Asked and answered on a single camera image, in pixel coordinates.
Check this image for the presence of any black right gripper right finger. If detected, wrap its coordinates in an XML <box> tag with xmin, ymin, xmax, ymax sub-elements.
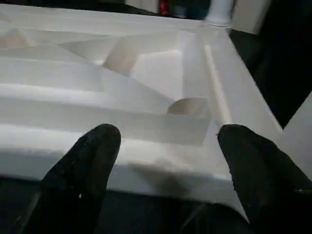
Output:
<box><xmin>216</xmin><ymin>123</ymin><xmax>312</xmax><ymax>234</ymax></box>

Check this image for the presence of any black work mat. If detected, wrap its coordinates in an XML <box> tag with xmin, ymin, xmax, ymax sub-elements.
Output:
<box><xmin>0</xmin><ymin>0</ymin><xmax>312</xmax><ymax>234</ymax></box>

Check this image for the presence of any white plastic table top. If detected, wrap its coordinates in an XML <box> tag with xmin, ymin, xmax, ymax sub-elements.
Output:
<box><xmin>0</xmin><ymin>3</ymin><xmax>286</xmax><ymax>225</ymax></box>

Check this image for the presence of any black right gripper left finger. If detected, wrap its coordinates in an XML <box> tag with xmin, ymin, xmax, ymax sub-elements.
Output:
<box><xmin>23</xmin><ymin>122</ymin><xmax>122</xmax><ymax>234</ymax></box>

